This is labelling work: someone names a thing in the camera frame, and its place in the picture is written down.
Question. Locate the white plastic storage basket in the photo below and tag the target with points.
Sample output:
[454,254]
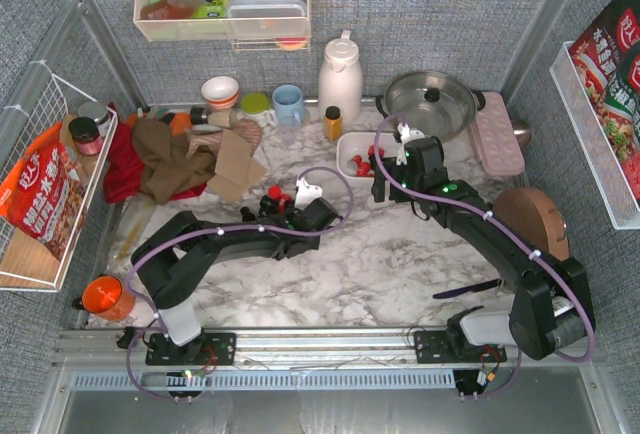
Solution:
[355,146]

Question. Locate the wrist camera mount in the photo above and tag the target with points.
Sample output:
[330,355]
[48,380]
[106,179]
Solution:
[406,135]
[306,193]

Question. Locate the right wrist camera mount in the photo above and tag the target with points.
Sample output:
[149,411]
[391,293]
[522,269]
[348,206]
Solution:
[406,135]

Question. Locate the orange snack bag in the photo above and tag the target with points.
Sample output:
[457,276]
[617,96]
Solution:
[39,197]

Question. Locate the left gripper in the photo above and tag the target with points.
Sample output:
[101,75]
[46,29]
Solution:
[270,205]

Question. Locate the purple knife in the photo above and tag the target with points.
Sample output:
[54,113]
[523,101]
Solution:
[475,288]

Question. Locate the red seasoning packet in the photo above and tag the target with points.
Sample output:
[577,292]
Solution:
[606,59]

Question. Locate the blue mug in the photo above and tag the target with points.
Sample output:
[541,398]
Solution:
[288,104]

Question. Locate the orange juice bottle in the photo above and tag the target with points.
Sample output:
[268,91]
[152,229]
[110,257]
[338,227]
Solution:
[332,123]

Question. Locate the red lid jar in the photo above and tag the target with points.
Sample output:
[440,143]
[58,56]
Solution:
[86,136]

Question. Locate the white wire side basket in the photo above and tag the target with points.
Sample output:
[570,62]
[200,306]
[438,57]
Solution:
[26,265]

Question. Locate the red capsule number two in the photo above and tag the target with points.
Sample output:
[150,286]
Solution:
[364,170]

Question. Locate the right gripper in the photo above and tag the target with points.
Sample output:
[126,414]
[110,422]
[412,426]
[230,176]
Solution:
[379,183]

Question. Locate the pink egg tray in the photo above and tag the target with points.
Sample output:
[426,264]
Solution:
[493,139]

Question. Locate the orange plate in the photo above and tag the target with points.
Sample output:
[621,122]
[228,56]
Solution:
[180,123]

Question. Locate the silver lid jar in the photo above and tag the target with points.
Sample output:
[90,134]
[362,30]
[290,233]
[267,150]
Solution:
[99,113]

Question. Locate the green lid cup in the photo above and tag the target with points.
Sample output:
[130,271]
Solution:
[256,107]

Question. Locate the red cloth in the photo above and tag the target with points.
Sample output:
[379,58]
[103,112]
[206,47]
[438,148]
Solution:
[122,179]

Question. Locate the steel ladle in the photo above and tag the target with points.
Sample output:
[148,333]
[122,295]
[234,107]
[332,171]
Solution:
[522,131]

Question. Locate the round wooden cutting board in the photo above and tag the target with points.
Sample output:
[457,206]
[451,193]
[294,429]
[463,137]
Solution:
[531,214]

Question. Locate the brown cardboard piece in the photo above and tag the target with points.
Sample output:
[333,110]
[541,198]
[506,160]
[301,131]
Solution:
[236,171]

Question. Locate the steel pot with lid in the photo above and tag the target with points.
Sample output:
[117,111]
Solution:
[435,103]

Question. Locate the black bottle cap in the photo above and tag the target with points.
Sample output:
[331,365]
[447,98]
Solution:
[198,115]

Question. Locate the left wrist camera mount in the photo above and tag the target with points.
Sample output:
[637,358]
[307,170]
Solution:
[306,193]

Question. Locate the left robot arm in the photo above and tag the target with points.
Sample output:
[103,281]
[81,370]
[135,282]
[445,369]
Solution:
[174,260]

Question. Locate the cream wall basket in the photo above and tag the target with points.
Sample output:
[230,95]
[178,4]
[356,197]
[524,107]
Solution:
[169,20]

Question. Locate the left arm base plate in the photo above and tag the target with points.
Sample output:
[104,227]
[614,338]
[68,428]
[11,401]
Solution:
[212,349]

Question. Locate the clear plastic food container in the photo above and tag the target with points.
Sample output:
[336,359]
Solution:
[265,19]

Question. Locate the brown cloth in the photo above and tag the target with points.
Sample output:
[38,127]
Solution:
[173,164]

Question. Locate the white right wall basket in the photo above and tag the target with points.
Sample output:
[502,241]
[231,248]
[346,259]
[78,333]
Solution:
[619,201]

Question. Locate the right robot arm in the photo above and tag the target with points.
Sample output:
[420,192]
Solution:
[552,310]

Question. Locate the clear glass cup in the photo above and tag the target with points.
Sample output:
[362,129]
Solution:
[288,135]

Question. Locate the orange striped bowl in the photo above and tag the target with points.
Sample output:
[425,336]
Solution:
[220,92]

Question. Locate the red coffee capsule top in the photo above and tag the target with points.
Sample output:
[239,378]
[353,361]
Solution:
[279,200]

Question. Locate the striped pink towel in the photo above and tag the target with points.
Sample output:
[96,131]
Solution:
[248,130]

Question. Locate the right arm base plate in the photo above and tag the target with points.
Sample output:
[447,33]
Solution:
[444,347]

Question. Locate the black coffee capsule left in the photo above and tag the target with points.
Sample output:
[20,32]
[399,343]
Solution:
[247,214]

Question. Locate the white thermos jug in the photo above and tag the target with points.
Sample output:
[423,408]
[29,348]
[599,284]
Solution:
[340,81]

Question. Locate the orange mug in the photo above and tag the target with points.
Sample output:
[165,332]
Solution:
[107,298]

